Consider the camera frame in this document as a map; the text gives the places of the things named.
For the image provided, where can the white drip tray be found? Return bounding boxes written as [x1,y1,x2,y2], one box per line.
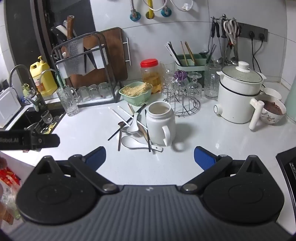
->
[76,86,121,106]

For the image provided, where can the enoki mushrooms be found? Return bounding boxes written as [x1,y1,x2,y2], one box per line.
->
[122,83,151,96]

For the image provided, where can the steel faucet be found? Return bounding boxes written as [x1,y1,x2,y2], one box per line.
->
[9,65,47,109]

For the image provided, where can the wooden chopstick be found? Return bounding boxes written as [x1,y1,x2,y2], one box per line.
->
[128,103,149,142]
[185,42,197,65]
[181,41,187,65]

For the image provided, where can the yellow detergent bottle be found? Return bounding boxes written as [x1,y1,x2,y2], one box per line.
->
[30,56,58,97]

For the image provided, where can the yellow pipe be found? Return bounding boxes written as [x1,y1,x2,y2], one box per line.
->
[146,0,155,18]

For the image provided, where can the red printed packet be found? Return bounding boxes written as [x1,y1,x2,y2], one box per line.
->
[0,168,22,187]

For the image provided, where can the wooden cutting board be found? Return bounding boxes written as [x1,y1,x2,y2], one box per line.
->
[65,27,129,88]

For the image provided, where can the dark panel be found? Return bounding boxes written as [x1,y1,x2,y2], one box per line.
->
[5,0,95,77]

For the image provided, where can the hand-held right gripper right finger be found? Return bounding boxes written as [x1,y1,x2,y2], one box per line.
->
[180,146,264,194]

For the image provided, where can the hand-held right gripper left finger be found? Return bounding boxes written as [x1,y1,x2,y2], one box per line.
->
[35,146,119,194]

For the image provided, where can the wooden-handled cleaver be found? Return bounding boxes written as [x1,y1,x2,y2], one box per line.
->
[61,15,85,58]

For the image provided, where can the floral ceramic bowl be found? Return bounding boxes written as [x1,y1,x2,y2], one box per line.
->
[259,99,287,125]

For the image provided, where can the clear glass goblet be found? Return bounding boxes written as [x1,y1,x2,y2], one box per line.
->
[187,72,203,98]

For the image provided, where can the black induction cooker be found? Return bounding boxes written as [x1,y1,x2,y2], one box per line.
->
[276,147,296,209]

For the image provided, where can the black power strip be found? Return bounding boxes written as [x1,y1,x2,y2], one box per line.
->
[236,22,269,42]

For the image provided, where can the white hose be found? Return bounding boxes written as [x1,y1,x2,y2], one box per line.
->
[141,0,195,12]

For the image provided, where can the wire glass rack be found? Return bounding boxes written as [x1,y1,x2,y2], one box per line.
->
[162,88,201,117]

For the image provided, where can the black dish rack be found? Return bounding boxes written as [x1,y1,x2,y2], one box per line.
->
[51,31,121,107]

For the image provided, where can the steel ladle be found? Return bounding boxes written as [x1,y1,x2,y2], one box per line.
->
[198,44,216,57]

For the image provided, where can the tall clear glass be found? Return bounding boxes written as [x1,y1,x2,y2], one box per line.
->
[161,61,176,77]

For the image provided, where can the red-lidded plastic jar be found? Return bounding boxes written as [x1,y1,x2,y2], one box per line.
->
[140,59,162,94]

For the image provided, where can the textured glass mug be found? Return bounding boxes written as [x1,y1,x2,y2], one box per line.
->
[57,85,80,117]
[205,63,223,100]

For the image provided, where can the small glass tumbler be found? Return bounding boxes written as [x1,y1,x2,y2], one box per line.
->
[77,86,89,100]
[98,82,111,98]
[88,84,100,100]

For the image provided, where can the white ceramic mug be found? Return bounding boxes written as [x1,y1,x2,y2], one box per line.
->
[146,101,176,147]

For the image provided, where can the wine glass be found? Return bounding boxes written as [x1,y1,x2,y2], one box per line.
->
[41,111,53,124]

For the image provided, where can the mint green container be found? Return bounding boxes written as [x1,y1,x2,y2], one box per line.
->
[284,76,296,116]

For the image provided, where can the white chopstick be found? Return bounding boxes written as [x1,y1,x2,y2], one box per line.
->
[109,107,131,127]
[117,106,148,129]
[165,43,179,65]
[166,42,181,65]

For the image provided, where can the green plastic basket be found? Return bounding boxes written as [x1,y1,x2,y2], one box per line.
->
[119,82,153,103]

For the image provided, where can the white electric pot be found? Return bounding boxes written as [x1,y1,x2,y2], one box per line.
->
[213,70,267,131]

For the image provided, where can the white pot lid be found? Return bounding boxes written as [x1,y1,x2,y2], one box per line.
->
[217,61,267,84]

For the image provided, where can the steel bar handle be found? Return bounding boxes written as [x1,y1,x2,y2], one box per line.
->
[122,37,132,66]

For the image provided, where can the clear glass tumbler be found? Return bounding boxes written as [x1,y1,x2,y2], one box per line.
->
[162,70,176,98]

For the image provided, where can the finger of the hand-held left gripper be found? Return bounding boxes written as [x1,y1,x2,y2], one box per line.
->
[31,134,61,152]

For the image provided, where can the wooden spoon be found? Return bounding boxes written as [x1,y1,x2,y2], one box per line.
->
[117,122,124,151]

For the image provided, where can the black power cable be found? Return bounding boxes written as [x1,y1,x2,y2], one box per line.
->
[250,32,281,82]

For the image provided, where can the green utensil holder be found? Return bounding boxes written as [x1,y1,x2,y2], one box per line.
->
[174,54,207,88]

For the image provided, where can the white countertop appliance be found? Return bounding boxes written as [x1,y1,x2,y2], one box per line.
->
[0,88,22,127]

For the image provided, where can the purple-bottomed glass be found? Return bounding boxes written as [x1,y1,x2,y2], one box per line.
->
[174,71,187,93]

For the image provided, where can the white ceramic spoon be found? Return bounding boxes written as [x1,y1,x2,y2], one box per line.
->
[121,136,164,153]
[126,113,141,133]

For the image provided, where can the white ceramic bowl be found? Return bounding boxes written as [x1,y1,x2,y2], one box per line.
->
[262,88,282,100]

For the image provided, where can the black sink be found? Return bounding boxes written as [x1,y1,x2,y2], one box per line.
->
[14,107,66,139]

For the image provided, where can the row of hanging metal utensils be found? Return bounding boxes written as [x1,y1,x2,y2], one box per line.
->
[209,14,240,66]

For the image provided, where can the white-handled scissors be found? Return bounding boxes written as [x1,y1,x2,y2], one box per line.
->
[223,19,238,45]

